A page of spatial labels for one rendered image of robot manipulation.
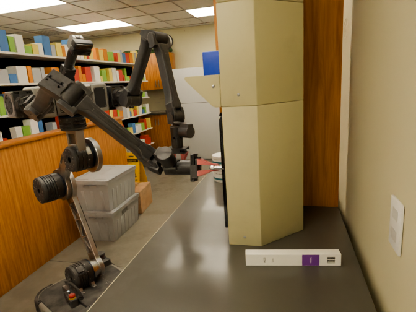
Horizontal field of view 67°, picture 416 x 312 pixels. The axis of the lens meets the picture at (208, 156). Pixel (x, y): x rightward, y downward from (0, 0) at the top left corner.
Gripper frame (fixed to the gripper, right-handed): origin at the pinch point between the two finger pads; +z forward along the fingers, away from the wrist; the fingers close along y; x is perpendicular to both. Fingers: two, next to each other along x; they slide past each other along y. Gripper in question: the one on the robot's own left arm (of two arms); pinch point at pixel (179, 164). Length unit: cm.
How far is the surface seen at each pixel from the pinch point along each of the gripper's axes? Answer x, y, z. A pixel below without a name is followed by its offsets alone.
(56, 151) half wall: 102, -162, 17
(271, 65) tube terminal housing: -42, 48, -43
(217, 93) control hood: -46, 32, -36
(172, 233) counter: -41.1, 10.5, 15.6
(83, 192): 107, -143, 59
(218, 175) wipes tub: 20.7, 15.1, 11.7
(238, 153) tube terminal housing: -46, 38, -17
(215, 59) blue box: -25, 27, -48
